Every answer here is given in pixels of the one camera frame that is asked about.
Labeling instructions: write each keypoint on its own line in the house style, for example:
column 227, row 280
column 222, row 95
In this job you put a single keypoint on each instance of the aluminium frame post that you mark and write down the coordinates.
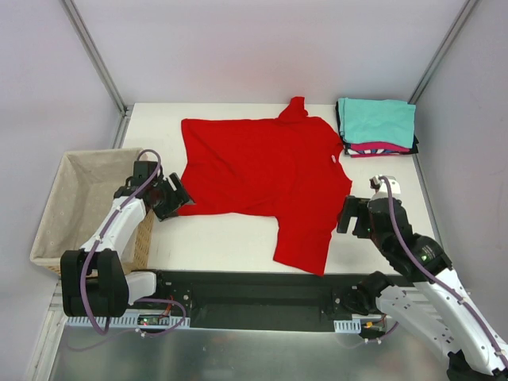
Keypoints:
column 455, row 29
column 79, row 25

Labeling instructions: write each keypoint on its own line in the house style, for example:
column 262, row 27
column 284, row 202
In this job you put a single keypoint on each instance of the black t shirt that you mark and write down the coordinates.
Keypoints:
column 413, row 149

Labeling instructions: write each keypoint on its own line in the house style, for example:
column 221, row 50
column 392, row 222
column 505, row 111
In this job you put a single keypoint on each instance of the left aluminium frame post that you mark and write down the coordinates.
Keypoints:
column 79, row 25

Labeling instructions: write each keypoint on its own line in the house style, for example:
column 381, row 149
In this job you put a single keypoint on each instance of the right aluminium frame post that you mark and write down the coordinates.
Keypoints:
column 455, row 29

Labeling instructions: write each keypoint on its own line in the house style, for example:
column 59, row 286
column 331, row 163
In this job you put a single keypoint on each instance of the pink t shirt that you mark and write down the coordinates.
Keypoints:
column 375, row 149

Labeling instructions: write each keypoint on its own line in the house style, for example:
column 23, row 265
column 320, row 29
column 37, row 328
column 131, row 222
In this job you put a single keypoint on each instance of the red t shirt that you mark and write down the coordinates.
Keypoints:
column 285, row 167

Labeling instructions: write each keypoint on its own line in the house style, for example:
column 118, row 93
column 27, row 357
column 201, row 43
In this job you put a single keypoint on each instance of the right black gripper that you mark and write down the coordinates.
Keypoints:
column 358, row 218

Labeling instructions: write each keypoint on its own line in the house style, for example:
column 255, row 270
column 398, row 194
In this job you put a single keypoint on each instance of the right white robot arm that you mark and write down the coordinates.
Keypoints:
column 455, row 330

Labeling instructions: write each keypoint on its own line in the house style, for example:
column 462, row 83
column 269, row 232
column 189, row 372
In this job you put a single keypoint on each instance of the wicker basket with cloth liner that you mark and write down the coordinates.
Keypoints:
column 80, row 198

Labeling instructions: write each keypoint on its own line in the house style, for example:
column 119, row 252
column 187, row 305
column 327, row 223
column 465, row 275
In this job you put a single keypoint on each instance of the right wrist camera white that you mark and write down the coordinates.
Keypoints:
column 382, row 184

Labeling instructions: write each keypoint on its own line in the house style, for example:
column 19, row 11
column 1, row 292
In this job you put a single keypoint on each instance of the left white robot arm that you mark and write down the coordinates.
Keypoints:
column 93, row 280

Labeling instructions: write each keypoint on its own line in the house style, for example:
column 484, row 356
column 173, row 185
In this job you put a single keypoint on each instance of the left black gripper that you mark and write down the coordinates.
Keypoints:
column 171, row 197

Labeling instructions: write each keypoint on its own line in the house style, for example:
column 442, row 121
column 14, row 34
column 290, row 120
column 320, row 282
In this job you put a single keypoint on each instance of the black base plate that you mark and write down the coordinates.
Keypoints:
column 254, row 301

